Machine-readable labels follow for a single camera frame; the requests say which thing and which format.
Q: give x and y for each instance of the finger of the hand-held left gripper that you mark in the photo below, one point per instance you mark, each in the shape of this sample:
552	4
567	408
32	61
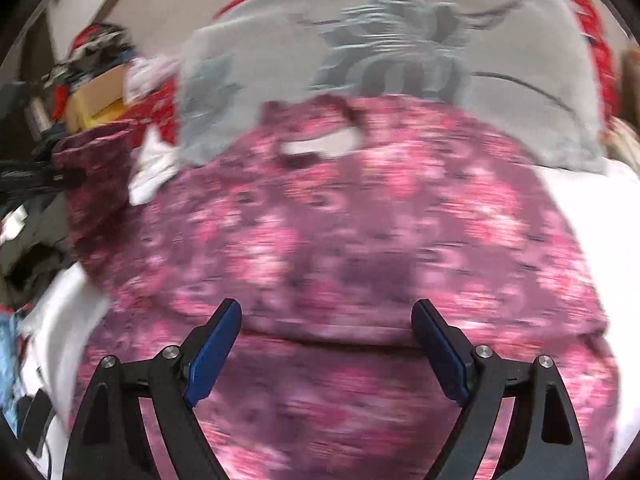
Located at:
40	177

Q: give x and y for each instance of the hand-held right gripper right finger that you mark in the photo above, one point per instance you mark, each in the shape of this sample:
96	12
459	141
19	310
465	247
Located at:
440	350

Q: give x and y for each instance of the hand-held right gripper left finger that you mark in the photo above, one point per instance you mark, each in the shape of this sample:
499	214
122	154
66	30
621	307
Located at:
215	350

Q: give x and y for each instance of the pink floral garment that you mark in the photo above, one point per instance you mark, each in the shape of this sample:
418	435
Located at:
350	230

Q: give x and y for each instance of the pile of dark clothes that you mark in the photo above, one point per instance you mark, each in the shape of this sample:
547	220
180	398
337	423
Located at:
30	255

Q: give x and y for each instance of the pile of colourful clothes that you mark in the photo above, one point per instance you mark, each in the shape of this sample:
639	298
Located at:
97	42

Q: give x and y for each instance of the yellow box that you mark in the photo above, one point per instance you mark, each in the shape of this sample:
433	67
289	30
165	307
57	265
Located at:
95	115

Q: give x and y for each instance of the cardboard box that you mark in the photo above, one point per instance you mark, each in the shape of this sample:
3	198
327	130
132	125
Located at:
102	82

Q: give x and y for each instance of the white pink patterned cloth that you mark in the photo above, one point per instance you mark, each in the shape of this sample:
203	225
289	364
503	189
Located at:
147	80

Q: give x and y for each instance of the light blue cloth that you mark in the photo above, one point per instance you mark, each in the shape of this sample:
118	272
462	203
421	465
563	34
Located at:
9	355

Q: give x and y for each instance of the white quilted mattress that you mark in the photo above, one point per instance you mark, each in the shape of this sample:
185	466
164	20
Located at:
590	220

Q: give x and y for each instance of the beige patterned blanket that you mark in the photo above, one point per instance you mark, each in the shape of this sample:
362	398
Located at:
625	145

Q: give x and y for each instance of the grey flower-print pillow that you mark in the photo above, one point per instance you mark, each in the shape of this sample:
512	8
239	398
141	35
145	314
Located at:
500	45

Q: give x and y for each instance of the red floral bedsheet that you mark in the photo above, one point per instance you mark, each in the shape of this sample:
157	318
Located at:
595	50

